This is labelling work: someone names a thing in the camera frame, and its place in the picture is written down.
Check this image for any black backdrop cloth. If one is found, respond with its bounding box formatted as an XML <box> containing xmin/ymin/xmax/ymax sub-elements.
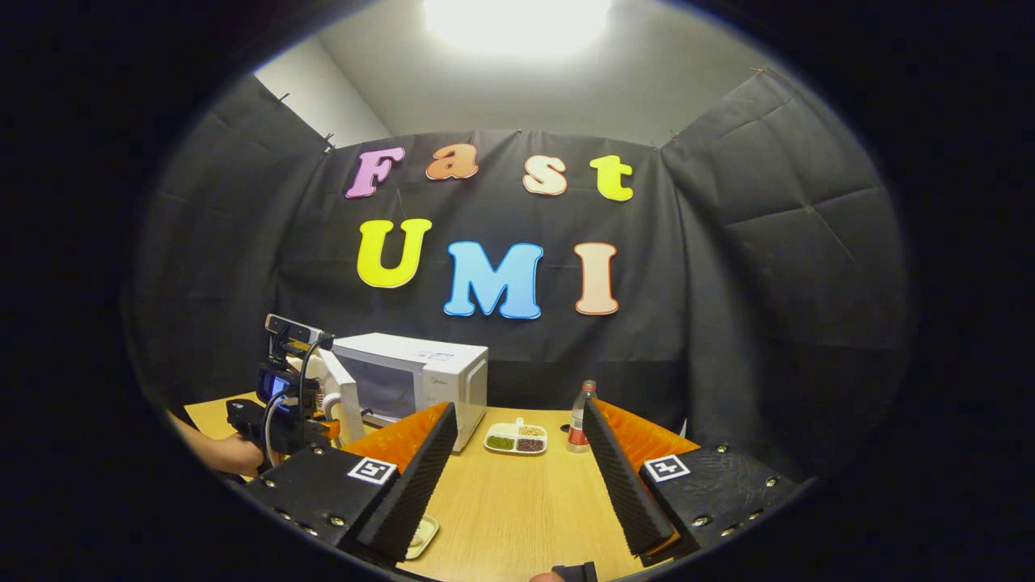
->
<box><xmin>129</xmin><ymin>69</ymin><xmax>910</xmax><ymax>486</ymax></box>

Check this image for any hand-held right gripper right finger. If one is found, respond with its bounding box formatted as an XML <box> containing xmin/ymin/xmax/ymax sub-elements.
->
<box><xmin>582</xmin><ymin>398</ymin><xmax>801</xmax><ymax>567</ymax></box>

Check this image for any red label water bottle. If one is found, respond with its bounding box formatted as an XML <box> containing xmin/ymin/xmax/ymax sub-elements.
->
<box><xmin>566</xmin><ymin>380</ymin><xmax>598</xmax><ymax>453</ymax></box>

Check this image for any white microwave oven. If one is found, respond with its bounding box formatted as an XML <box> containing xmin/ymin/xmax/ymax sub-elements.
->
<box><xmin>309</xmin><ymin>333</ymin><xmax>489</xmax><ymax>452</ymax></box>

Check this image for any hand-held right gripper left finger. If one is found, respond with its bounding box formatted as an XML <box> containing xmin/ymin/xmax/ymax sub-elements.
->
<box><xmin>239</xmin><ymin>402</ymin><xmax>459</xmax><ymax>567</ymax></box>

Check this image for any large ceiling light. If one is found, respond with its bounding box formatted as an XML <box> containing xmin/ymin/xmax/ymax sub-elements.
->
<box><xmin>420</xmin><ymin>0</ymin><xmax>615</xmax><ymax>59</ymax></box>

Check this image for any white divided bean dish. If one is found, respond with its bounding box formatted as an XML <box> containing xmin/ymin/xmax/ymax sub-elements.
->
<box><xmin>484</xmin><ymin>418</ymin><xmax>548</xmax><ymax>455</ymax></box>

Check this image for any pale rectangular tray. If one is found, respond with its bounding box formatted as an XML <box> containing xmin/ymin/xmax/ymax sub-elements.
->
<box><xmin>404</xmin><ymin>516</ymin><xmax>441</xmax><ymax>561</ymax></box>

